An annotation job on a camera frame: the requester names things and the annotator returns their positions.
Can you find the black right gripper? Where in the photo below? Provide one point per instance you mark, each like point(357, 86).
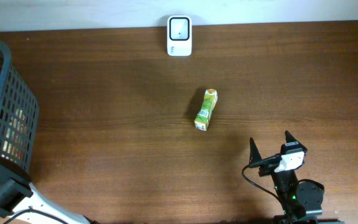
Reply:
point(255, 155)

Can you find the green tea carton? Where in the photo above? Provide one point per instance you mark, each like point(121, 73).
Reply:
point(204, 115)

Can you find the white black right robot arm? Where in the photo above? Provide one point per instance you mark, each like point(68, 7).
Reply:
point(301, 199)

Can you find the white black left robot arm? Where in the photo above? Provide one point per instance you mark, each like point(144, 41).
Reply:
point(20, 200)

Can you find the white barcode scanner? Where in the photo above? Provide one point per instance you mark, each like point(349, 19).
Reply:
point(179, 36)

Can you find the dark grey mesh basket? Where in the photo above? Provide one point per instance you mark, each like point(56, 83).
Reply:
point(19, 113)

